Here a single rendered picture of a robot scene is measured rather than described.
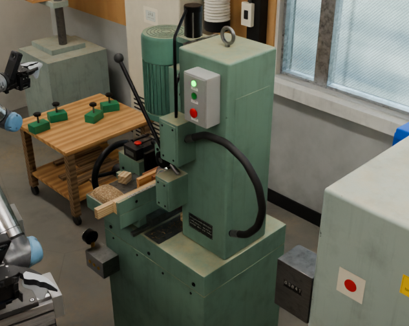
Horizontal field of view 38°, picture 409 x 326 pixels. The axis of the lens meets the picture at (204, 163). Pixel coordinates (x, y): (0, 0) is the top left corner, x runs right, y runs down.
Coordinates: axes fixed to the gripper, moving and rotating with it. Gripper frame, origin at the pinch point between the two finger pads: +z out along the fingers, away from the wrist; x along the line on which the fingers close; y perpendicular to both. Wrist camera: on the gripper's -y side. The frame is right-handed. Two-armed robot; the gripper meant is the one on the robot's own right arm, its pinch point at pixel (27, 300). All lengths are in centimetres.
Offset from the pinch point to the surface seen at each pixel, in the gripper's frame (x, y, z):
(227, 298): -87, 49, -16
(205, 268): -77, 34, -19
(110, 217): -65, 28, -58
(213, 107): -73, -25, -21
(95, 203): -65, 27, -68
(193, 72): -70, -34, -28
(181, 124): -71, -16, -32
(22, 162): -142, 106, -267
